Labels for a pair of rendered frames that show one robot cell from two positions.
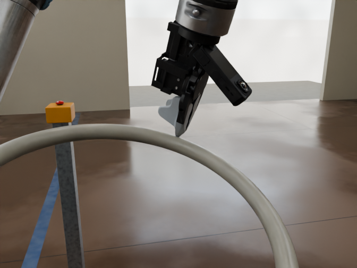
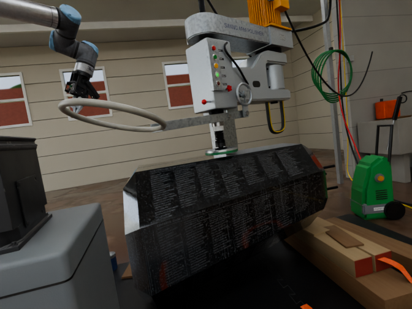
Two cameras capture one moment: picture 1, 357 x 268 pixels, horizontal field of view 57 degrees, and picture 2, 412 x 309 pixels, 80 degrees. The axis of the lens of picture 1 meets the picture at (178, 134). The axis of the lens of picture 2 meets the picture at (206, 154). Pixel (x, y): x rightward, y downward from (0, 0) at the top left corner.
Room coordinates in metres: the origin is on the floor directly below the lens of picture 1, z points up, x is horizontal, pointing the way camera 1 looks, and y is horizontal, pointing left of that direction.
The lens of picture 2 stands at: (0.00, 1.29, 1.04)
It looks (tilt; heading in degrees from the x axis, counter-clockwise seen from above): 5 degrees down; 269
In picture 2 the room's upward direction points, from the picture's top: 8 degrees counter-clockwise
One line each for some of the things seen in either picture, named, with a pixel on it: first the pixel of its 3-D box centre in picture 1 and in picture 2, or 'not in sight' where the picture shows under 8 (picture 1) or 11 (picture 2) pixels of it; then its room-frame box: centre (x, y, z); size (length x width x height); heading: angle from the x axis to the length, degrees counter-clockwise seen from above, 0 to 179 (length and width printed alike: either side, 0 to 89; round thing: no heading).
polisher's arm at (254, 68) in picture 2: not in sight; (252, 83); (-0.44, -0.56, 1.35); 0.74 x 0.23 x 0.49; 38
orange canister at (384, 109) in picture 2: not in sight; (390, 108); (-2.89, -2.36, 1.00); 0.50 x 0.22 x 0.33; 12
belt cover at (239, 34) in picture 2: not in sight; (242, 40); (-0.40, -0.55, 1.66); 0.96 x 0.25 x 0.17; 38
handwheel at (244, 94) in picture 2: not in sight; (240, 95); (-0.29, -0.31, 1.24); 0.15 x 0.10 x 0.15; 38
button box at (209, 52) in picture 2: not in sight; (214, 66); (-0.14, -0.20, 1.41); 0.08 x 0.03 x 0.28; 38
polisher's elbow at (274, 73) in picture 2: not in sight; (271, 79); (-0.64, -0.74, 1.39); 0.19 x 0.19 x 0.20
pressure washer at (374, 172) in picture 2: not in sight; (371, 171); (-1.60, -1.01, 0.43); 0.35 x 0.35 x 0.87; 84
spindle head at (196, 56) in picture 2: not in sight; (221, 80); (-0.19, -0.38, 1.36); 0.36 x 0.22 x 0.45; 38
